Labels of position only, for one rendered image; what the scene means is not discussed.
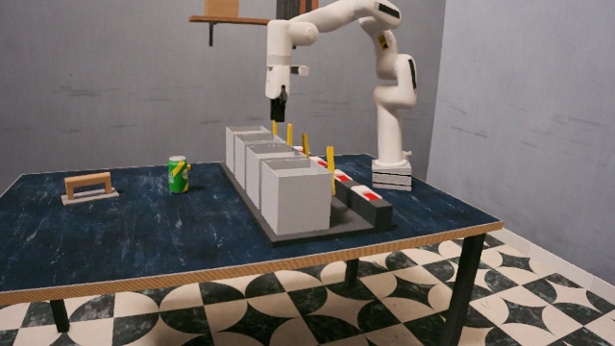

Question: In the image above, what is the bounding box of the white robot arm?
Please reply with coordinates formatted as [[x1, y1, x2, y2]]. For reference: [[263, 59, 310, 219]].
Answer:
[[267, 0, 417, 167]]

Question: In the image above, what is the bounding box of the green drink can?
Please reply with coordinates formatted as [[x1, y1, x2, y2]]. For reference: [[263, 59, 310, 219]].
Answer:
[[168, 157, 188, 194]]

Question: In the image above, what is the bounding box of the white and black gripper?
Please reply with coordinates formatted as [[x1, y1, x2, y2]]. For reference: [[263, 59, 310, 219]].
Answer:
[[265, 64, 291, 123]]

